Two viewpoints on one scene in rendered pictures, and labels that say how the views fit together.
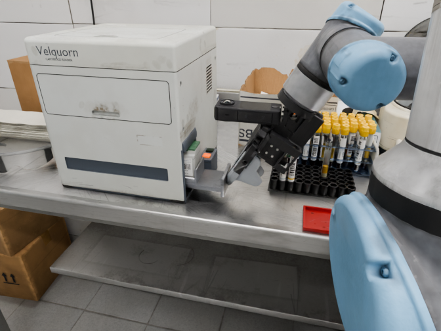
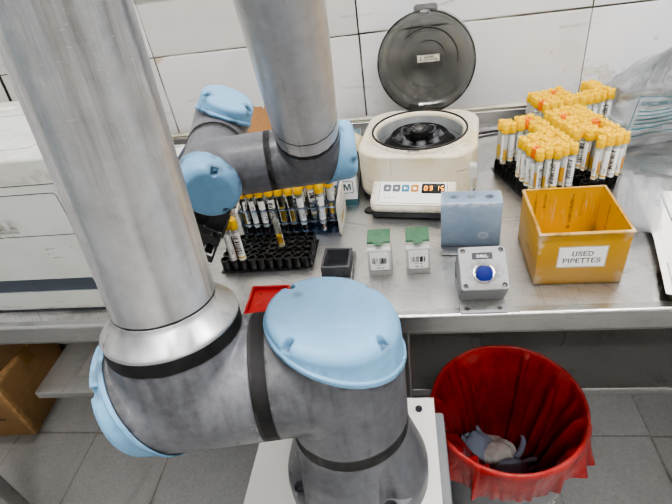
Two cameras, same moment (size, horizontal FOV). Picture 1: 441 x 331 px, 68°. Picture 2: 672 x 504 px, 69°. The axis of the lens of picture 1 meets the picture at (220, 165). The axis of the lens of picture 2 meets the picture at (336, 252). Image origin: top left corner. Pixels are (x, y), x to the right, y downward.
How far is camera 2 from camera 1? 37 cm
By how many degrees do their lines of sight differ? 9
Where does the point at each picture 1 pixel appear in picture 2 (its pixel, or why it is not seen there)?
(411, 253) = (111, 379)
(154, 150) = (70, 261)
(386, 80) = (218, 190)
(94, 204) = (26, 328)
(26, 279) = (12, 411)
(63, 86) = not seen: outside the picture
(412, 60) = (243, 163)
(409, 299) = (105, 407)
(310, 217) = (257, 299)
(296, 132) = (210, 219)
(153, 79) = (38, 193)
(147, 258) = not seen: hidden behind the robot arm
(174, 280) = not seen: hidden behind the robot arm
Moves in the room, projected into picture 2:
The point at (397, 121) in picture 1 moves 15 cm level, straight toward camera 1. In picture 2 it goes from (367, 161) to (340, 200)
